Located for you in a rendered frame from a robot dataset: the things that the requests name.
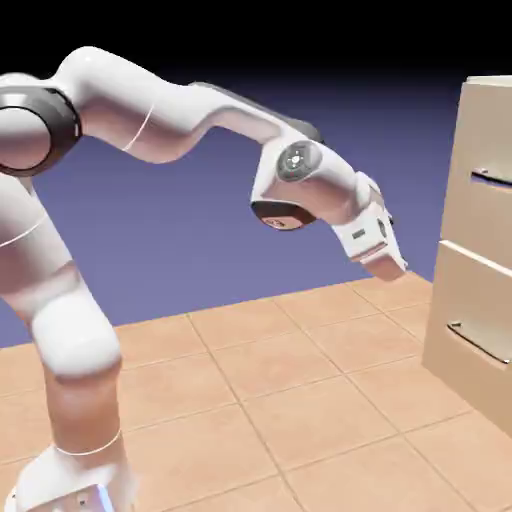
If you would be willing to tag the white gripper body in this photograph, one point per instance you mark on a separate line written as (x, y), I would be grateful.
(387, 266)

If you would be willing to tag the light wood drawer front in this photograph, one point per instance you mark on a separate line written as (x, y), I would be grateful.
(476, 132)
(468, 288)

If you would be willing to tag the light wood cabinet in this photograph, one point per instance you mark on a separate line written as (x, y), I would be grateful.
(472, 224)

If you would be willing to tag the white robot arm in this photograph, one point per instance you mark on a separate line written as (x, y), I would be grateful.
(168, 120)

